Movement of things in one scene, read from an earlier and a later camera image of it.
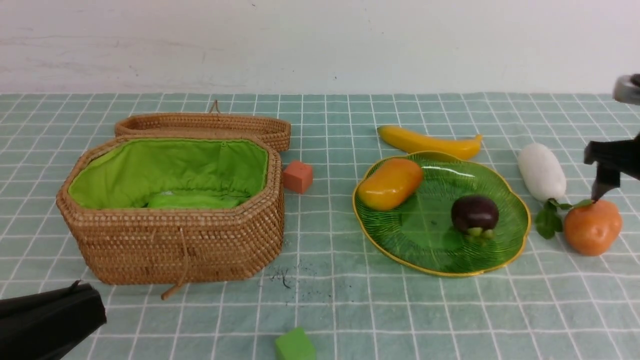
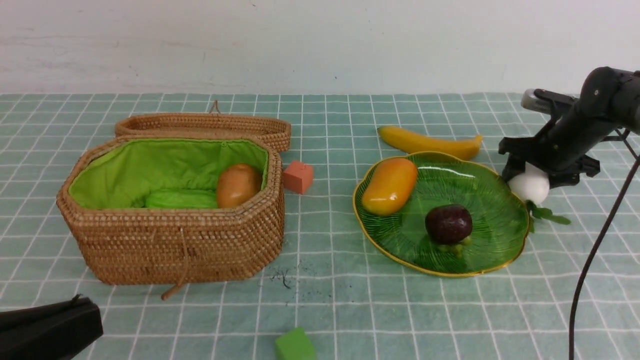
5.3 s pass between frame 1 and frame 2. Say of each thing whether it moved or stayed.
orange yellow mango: moved
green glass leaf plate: stayed
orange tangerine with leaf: moved
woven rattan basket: stayed
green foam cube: stayed
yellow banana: stayed
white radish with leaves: moved
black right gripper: moved
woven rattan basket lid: stayed
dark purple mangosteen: moved
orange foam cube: stayed
